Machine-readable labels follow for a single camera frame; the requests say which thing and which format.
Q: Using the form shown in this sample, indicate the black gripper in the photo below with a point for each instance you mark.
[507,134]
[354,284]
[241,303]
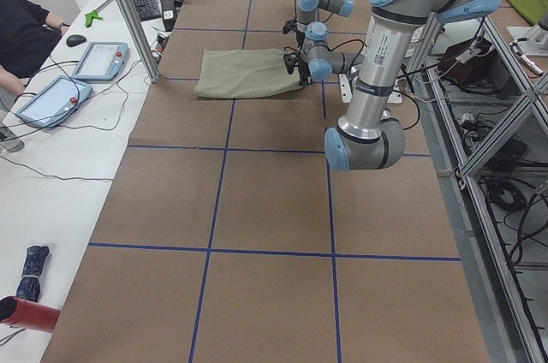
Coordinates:
[304,67]
[298,27]

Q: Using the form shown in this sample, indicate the green long sleeve shirt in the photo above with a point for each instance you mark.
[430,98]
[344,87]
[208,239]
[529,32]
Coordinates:
[236,74]

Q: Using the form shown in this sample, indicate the black keyboard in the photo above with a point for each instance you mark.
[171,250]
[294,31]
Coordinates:
[147,9]

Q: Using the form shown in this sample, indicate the blue teach pendant far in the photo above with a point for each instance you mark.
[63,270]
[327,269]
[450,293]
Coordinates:
[101,62]

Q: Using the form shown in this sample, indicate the blue teach pendant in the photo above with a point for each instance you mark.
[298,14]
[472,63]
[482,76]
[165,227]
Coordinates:
[101,62]
[53,104]

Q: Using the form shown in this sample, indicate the green plastic clamp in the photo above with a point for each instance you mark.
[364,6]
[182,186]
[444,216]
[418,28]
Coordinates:
[92,16]

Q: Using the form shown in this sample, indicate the black computer mouse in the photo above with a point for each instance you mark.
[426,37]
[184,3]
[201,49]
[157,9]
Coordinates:
[75,39]

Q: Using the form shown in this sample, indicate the blue teach pendant near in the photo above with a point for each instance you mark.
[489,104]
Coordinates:
[53,104]

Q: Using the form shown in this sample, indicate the person in black shirt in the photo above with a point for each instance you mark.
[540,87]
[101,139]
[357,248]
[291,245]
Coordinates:
[29,33]

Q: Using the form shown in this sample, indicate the folded dark blue umbrella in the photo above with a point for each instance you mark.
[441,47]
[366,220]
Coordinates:
[29,287]

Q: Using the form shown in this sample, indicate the red cylinder tube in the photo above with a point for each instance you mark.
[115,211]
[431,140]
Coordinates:
[28,314]

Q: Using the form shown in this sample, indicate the aluminium frame post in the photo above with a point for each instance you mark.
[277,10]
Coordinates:
[137,33]

